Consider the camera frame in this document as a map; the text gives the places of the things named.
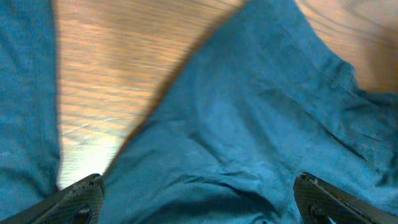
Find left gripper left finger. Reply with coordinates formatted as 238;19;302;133
1;174;106;224

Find navy blue shorts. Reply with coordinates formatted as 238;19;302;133
1;1;397;223

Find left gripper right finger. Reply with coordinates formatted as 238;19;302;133
293;172;397;224

